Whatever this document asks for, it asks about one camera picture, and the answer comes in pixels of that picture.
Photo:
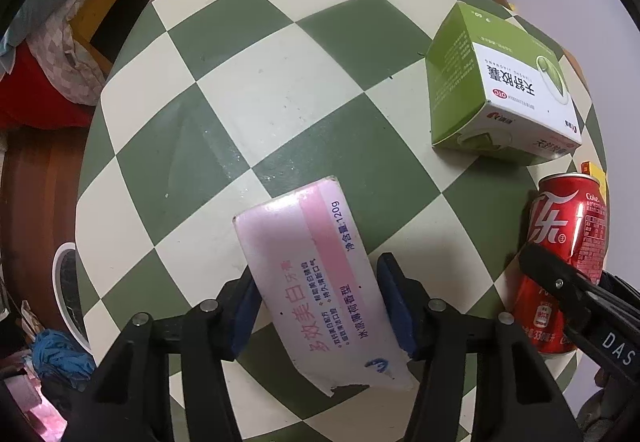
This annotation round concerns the green checkered table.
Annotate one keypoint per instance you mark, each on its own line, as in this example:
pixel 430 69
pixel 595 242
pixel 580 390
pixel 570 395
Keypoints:
pixel 300 97

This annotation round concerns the pink cloth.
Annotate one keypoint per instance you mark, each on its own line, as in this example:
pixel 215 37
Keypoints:
pixel 40 414

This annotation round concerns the red soda can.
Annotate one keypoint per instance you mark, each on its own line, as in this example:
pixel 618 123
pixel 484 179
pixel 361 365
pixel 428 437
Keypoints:
pixel 560 222

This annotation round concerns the pink toothpaste box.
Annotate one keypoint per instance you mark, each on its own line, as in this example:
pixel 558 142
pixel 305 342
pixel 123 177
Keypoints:
pixel 310 282

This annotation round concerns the blue cloth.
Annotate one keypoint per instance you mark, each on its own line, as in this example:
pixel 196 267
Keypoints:
pixel 60 357

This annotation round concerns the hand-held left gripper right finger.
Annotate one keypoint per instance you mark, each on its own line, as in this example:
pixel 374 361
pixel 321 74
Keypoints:
pixel 395 302

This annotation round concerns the red bed cloth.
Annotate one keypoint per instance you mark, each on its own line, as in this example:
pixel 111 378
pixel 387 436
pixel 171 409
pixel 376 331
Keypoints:
pixel 30 97

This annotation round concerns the white trash bin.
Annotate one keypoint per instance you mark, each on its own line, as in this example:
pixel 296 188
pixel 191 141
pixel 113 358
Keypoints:
pixel 62 292

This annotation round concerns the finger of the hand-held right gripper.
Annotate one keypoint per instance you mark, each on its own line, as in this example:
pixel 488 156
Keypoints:
pixel 550 267

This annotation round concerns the diamond patterned sheet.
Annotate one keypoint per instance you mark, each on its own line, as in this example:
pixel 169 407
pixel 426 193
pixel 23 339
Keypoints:
pixel 65 57

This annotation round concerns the green and white medicine box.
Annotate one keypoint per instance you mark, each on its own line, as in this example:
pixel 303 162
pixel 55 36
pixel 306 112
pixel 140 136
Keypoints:
pixel 465 87

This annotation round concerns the wooden bed frame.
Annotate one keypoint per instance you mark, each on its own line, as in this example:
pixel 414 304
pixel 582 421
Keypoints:
pixel 92 19

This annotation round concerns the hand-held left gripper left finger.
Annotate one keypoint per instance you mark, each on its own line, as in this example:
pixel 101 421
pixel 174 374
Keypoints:
pixel 245 312

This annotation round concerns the small yellow box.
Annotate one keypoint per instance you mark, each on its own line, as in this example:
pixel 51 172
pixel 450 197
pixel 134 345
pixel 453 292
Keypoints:
pixel 592 170

